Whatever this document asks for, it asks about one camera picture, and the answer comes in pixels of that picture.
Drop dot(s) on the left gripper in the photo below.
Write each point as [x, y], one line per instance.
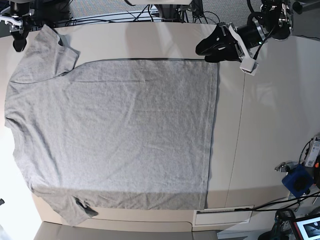
[223, 44]

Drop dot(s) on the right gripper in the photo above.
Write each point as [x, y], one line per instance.
[17, 26]

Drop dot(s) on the grey T-shirt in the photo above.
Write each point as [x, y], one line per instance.
[124, 134]

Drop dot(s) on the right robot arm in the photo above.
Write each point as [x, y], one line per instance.
[45, 12]

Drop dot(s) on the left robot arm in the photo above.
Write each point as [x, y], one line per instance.
[273, 20]

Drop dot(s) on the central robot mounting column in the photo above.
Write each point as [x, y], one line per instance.
[169, 12]

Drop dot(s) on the metal table clamp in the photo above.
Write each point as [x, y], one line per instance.
[286, 166]

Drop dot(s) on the white power adapter with label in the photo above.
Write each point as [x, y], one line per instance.
[313, 152]

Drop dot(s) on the blue box with black hole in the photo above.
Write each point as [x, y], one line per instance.
[298, 181]

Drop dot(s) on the white label plate on table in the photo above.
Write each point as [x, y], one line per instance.
[211, 217]

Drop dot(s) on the red framed tablet screen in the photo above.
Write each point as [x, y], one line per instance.
[306, 228]

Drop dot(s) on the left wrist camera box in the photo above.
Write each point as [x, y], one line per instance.
[249, 66]

